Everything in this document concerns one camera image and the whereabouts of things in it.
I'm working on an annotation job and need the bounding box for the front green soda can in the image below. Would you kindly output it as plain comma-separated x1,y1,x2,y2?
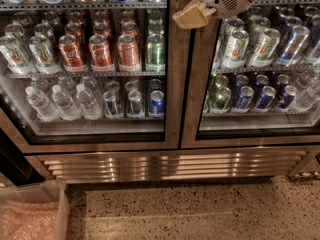
145,34,165,72

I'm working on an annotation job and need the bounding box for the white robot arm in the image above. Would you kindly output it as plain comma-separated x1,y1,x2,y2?
172,0,256,29

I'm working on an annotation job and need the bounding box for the right fridge water bottle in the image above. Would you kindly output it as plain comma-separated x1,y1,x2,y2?
293,81,320,112

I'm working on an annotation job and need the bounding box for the glass fridge door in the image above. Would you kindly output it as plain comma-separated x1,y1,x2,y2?
0,0,189,154
182,0,320,148

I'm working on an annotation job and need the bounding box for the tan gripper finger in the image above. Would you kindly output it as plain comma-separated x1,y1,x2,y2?
172,1,215,29

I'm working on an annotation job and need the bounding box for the front left 7up can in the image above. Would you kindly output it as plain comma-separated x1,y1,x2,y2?
0,36,34,75

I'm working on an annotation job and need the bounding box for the right fridge silver blue can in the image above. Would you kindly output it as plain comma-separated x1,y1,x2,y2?
275,25,310,67

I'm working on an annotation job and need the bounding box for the right fridge left 7up can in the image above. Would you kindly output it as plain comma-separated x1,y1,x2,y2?
222,30,249,68

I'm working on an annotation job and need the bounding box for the clear plastic storage bin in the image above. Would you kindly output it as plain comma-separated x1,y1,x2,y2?
0,181,70,240

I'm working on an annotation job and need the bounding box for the front right red cola can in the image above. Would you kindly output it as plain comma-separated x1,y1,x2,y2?
117,34,141,72

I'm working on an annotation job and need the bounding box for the fridge 7up can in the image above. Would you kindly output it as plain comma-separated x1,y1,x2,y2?
247,28,281,68
222,30,249,68

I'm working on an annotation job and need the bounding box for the left water bottle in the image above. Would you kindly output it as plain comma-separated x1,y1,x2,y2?
25,86,60,122

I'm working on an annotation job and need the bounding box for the blue energy drink can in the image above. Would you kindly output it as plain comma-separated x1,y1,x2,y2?
149,90,164,117

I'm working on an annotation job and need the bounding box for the pink bubble wrap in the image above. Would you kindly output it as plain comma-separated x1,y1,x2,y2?
0,201,58,240

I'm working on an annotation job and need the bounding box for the front middle red cola can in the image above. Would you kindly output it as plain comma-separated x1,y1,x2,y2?
88,34,115,72

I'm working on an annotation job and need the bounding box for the steel fridge bottom grille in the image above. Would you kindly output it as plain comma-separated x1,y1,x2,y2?
27,145,319,184

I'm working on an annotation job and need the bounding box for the red cola can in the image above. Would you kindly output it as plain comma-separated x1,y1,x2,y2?
117,34,141,72
59,34,88,73
88,34,115,72

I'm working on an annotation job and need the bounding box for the front left red cola can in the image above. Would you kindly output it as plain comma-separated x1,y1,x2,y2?
59,34,88,73

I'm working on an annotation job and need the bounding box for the right fridge green can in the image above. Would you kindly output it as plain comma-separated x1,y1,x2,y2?
209,87,231,114

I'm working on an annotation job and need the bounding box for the left energy drink can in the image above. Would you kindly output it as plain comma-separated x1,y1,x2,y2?
103,91,123,119

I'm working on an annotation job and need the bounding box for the middle water bottle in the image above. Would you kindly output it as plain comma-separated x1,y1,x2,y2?
52,85,81,121

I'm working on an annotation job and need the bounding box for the middle energy drink can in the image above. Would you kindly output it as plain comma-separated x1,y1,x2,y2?
127,90,144,118

